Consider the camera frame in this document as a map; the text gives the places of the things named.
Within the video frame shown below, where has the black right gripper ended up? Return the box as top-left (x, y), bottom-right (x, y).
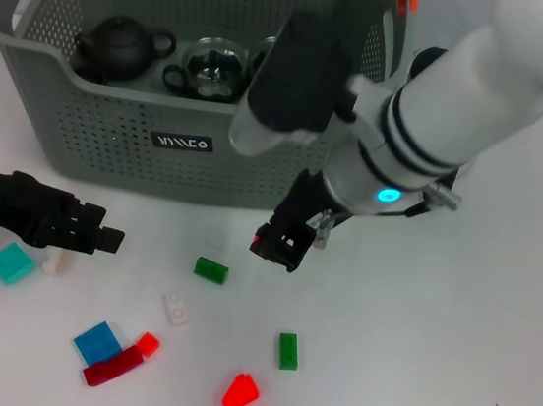
top-left (246, 161), bottom-right (359, 281)

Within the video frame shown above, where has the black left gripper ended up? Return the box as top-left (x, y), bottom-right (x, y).
top-left (0, 166), bottom-right (132, 261)

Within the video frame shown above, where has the green toy brick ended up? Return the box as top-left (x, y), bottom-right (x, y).
top-left (192, 255), bottom-right (232, 286)
top-left (272, 330), bottom-right (305, 374)

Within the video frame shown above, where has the grey perforated storage bin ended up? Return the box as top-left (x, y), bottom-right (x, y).
top-left (0, 0), bottom-right (421, 228)

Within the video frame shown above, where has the pale pink toy brick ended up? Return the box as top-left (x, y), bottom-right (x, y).
top-left (41, 247), bottom-right (74, 279)

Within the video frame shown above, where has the teal toy brick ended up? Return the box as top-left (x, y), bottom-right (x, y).
top-left (0, 239), bottom-right (39, 290)

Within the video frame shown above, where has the blue toy brick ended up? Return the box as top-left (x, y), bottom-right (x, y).
top-left (72, 317), bottom-right (125, 367)

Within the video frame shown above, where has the clear white toy brick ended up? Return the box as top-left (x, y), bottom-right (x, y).
top-left (159, 288), bottom-right (195, 328)

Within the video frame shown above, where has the small orange-red toy brick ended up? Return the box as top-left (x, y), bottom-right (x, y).
top-left (135, 329), bottom-right (163, 359)

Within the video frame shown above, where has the dark red long brick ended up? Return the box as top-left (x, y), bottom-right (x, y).
top-left (81, 340), bottom-right (145, 391)

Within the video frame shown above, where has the red sloped toy brick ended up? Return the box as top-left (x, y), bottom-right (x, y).
top-left (220, 371), bottom-right (263, 406)

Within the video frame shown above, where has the black clay teapot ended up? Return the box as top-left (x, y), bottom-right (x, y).
top-left (70, 9), bottom-right (181, 87)

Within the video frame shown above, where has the glass carafe black lid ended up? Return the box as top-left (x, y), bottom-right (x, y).
top-left (394, 42), bottom-right (490, 192)

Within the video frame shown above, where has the clear grey cable plug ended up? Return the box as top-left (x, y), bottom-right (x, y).
top-left (312, 206), bottom-right (337, 252)

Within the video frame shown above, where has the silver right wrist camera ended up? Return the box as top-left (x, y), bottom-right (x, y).
top-left (226, 4), bottom-right (369, 169)

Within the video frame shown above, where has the right gripper cable connector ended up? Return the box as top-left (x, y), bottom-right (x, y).
top-left (388, 176), bottom-right (465, 226)

